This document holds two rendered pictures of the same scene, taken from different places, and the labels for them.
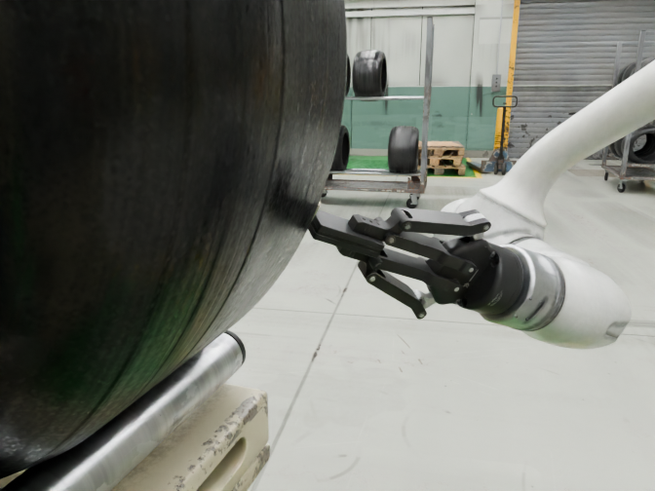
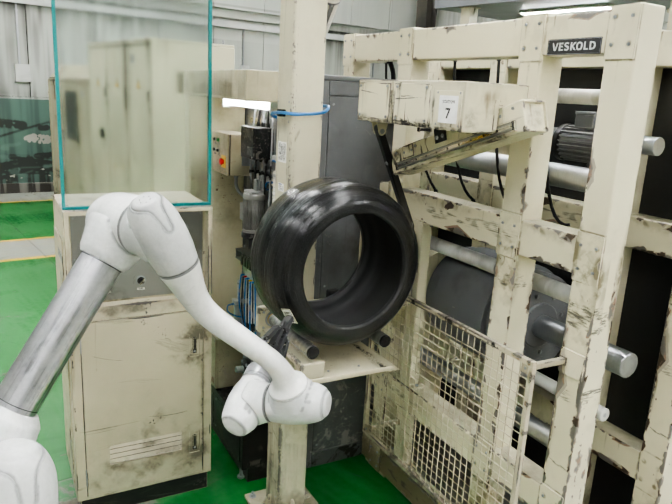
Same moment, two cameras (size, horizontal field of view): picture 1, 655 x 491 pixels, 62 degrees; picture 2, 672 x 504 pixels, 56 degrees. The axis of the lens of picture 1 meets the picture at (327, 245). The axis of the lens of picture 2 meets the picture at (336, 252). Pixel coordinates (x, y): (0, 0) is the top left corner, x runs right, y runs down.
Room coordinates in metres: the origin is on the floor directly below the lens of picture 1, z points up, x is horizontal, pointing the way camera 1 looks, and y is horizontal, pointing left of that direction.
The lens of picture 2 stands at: (1.82, -1.31, 1.73)
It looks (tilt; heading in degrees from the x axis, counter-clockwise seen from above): 14 degrees down; 132
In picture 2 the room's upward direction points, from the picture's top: 3 degrees clockwise
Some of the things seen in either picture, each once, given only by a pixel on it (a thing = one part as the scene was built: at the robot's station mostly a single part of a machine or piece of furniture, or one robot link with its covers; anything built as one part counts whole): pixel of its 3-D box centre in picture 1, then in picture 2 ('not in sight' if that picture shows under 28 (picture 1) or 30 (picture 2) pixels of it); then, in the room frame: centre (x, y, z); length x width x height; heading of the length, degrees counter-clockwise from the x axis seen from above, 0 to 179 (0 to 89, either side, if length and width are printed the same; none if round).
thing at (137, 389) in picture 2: not in sight; (134, 347); (-0.48, 0.01, 0.63); 0.56 x 0.41 x 1.27; 71
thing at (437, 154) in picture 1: (437, 157); not in sight; (9.10, -1.83, 0.22); 1.27 x 0.90 x 0.44; 169
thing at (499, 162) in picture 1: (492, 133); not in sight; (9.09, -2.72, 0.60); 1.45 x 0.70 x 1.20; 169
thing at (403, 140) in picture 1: (367, 116); not in sight; (6.10, -0.44, 0.96); 1.33 x 0.64 x 1.92; 77
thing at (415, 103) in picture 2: not in sight; (433, 104); (0.58, 0.53, 1.71); 0.61 x 0.25 x 0.15; 161
